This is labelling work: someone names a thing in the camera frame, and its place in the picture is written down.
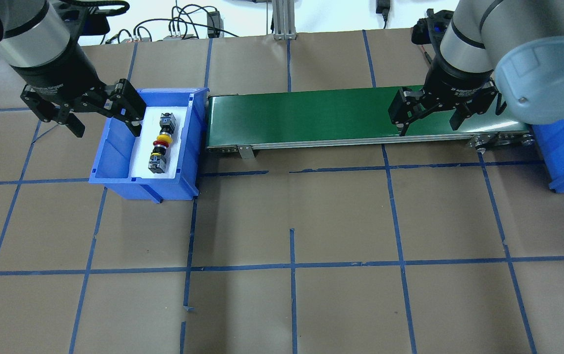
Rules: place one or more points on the green conveyor belt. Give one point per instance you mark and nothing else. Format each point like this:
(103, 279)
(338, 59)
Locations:
(343, 117)

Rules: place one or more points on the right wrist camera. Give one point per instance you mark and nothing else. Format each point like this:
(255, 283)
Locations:
(431, 29)

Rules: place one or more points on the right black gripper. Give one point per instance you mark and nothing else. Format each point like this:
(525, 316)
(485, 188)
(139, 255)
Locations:
(459, 82)

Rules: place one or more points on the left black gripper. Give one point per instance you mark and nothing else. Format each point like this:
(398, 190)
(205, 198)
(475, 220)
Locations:
(58, 73)

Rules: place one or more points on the yellow mushroom push button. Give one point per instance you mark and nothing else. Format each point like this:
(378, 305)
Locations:
(158, 162)

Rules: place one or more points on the black power adapter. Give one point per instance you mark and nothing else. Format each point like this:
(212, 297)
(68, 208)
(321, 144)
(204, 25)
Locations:
(214, 24)

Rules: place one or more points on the red mushroom push button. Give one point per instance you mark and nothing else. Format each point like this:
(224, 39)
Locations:
(168, 126)

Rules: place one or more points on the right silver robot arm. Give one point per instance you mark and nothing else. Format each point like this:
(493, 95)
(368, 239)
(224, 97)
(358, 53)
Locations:
(508, 51)

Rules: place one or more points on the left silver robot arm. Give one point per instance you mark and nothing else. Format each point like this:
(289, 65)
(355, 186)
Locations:
(37, 43)

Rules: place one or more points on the aluminium frame post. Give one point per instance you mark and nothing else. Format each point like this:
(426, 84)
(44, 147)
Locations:
(283, 19)

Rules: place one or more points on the blue bin with foam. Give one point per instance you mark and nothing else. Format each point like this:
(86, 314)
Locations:
(121, 161)

